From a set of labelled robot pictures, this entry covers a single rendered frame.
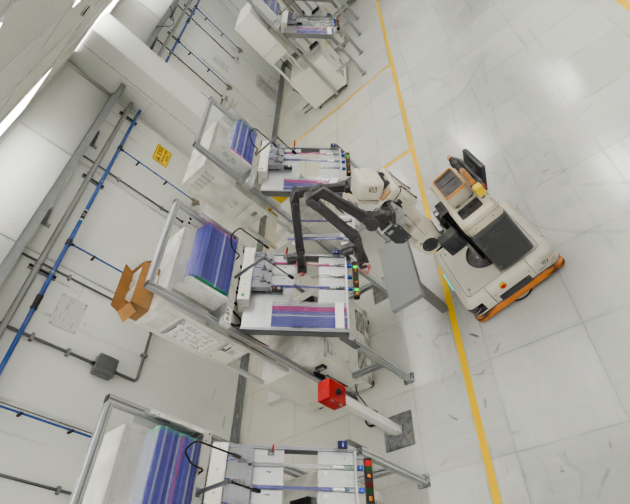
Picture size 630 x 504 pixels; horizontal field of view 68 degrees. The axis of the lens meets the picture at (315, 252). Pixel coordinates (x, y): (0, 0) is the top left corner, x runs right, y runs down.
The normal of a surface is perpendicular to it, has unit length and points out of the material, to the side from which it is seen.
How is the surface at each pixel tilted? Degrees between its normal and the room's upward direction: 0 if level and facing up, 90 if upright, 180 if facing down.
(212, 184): 90
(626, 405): 0
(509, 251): 90
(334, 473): 47
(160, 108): 90
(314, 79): 90
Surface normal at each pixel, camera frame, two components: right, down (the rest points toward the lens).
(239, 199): -0.01, 0.71
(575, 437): -0.68, -0.52
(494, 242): 0.17, 0.58
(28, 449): 0.73, -0.47
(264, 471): 0.07, -0.70
